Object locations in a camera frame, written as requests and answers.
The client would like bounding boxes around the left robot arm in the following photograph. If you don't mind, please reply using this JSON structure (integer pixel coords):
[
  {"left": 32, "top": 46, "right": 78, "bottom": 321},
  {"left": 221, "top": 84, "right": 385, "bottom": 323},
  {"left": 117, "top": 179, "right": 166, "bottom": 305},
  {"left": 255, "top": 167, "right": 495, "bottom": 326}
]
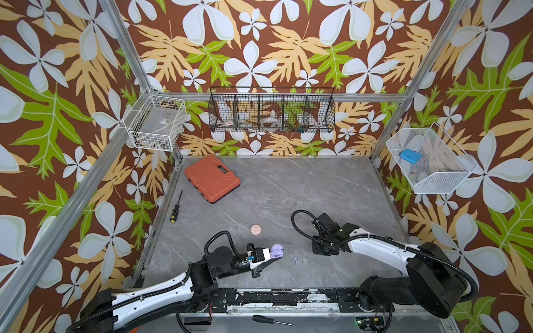
[{"left": 65, "top": 230, "right": 284, "bottom": 332}]

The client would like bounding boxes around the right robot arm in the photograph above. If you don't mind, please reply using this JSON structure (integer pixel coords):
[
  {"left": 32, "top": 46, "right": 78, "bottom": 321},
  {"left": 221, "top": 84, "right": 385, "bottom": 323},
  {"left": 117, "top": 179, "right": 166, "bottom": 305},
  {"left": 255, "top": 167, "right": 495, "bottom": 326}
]
[{"left": 290, "top": 210, "right": 479, "bottom": 319}]

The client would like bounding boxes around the red plastic tool case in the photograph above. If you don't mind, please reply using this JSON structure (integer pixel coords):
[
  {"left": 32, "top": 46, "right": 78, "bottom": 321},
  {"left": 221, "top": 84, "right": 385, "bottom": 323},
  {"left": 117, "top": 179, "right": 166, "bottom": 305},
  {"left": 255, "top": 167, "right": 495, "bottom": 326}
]
[{"left": 185, "top": 155, "right": 241, "bottom": 204}]

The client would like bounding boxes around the blue case in basket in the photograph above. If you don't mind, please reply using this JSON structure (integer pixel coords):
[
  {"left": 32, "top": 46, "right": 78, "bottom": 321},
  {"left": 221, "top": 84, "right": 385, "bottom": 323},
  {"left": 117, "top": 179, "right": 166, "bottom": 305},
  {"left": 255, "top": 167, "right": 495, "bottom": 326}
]
[{"left": 400, "top": 149, "right": 422, "bottom": 165}]

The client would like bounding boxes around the black screwdriver front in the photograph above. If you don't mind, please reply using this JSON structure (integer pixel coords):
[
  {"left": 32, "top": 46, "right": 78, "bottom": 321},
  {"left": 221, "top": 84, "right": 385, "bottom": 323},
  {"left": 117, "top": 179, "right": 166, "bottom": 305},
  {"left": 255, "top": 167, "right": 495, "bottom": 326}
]
[{"left": 252, "top": 315, "right": 294, "bottom": 327}]

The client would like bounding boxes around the yellow black screwdriver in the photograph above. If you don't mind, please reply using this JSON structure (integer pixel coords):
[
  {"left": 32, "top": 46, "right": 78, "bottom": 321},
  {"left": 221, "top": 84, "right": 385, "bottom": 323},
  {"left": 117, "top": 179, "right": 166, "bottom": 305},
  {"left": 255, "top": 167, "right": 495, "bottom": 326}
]
[{"left": 170, "top": 190, "right": 183, "bottom": 223}]

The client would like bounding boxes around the white mesh basket right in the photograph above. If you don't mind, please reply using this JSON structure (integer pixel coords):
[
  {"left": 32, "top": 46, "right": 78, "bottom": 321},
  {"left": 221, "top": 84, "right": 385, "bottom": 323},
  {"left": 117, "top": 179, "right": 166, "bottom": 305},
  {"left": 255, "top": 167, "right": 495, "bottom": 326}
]
[{"left": 386, "top": 123, "right": 478, "bottom": 195}]

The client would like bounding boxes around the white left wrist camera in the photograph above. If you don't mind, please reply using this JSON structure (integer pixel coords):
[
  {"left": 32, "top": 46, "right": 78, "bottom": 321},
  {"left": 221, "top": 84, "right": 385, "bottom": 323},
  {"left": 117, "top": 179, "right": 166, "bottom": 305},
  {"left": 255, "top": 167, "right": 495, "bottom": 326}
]
[{"left": 246, "top": 243, "right": 271, "bottom": 270}]

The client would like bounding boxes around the black wire basket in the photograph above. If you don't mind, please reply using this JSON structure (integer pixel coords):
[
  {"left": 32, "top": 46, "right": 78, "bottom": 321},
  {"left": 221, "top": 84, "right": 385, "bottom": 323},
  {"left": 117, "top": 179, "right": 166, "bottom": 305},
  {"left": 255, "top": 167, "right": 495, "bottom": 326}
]
[{"left": 208, "top": 87, "right": 336, "bottom": 133}]

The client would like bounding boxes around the white wire basket left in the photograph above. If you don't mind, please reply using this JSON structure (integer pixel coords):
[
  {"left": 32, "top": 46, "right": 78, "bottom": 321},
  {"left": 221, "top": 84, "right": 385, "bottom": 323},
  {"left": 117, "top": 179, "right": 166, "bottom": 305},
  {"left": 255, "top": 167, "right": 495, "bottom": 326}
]
[{"left": 124, "top": 94, "right": 187, "bottom": 152}]

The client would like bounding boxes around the aluminium frame post right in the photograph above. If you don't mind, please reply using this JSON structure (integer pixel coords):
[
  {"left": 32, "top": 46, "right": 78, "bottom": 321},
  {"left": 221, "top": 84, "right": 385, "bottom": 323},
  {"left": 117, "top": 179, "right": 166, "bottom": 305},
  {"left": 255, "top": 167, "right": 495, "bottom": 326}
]
[{"left": 370, "top": 1, "right": 471, "bottom": 162}]

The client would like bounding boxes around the aluminium frame post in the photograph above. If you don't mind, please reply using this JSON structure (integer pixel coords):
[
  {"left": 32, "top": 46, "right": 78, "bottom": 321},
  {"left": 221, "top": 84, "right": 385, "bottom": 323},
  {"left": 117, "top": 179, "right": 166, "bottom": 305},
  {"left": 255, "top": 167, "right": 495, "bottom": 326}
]
[
  {"left": 370, "top": 1, "right": 471, "bottom": 162},
  {"left": 99, "top": 1, "right": 183, "bottom": 166}
]

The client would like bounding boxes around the aluminium frame post left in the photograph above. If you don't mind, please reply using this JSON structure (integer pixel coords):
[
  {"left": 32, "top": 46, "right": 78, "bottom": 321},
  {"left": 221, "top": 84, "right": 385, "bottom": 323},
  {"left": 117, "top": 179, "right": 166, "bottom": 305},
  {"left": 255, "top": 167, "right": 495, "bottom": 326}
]
[{"left": 99, "top": 1, "right": 183, "bottom": 166}]

